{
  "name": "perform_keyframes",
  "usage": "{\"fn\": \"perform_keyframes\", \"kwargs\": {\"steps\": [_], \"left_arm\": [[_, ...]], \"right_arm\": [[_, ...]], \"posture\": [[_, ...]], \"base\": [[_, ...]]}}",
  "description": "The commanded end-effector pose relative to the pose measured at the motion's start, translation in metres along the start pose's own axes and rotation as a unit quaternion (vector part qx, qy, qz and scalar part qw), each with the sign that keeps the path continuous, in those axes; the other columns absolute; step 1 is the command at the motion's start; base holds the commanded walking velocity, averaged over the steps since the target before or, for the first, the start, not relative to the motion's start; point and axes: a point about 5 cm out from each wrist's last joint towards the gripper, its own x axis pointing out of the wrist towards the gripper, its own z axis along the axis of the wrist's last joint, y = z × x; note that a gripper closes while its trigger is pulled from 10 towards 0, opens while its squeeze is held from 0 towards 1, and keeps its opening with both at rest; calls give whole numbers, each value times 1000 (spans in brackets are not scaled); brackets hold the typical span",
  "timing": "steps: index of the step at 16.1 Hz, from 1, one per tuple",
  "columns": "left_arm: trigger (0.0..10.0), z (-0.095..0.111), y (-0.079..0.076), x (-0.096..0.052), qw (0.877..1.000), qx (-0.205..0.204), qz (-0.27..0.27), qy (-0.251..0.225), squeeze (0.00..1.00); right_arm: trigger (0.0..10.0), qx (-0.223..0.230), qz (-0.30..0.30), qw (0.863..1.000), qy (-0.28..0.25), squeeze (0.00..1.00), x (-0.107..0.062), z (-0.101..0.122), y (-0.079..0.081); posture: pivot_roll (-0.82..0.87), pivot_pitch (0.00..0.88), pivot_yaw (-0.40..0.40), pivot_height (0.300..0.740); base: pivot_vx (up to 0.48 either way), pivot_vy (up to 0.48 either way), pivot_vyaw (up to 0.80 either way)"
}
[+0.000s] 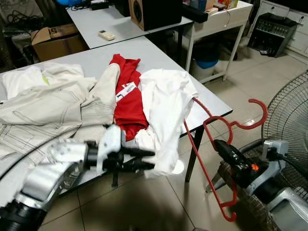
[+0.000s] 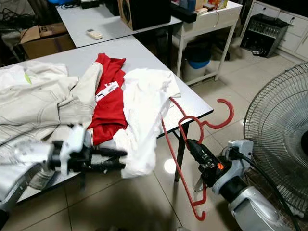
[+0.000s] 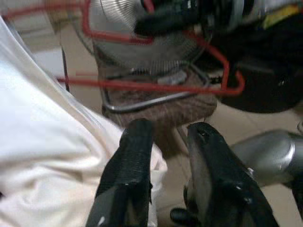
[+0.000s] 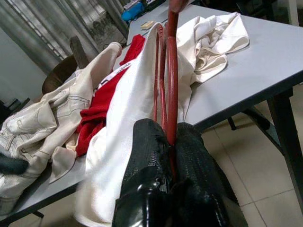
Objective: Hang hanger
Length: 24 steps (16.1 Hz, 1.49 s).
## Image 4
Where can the small beige box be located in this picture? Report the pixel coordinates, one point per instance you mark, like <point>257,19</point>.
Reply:
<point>147,25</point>

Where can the white table black legs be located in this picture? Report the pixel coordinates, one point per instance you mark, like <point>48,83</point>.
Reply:
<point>260,59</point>

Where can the blue object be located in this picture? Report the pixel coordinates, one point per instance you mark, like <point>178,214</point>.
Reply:
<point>132,11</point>

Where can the grey striped curtain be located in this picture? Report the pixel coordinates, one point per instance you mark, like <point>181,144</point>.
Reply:
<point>47,23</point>

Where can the red garment white band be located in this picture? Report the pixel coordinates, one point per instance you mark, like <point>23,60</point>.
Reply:
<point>101,111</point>

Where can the brown wooden chair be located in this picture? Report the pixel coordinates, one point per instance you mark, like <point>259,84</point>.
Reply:
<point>59,75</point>

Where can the cream cloth garment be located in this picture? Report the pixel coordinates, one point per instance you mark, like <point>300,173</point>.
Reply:
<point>213,42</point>

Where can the white shirt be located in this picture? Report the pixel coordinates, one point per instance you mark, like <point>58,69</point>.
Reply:
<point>132,99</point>

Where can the cream denim garment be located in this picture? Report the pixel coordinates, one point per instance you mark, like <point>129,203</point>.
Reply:
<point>47,123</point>

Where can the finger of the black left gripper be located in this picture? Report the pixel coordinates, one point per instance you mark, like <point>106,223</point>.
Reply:
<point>11,165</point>

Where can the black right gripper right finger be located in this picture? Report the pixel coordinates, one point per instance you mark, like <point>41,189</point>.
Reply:
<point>191,160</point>

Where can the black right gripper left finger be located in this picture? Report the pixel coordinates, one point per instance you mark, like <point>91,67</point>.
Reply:
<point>146,153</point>

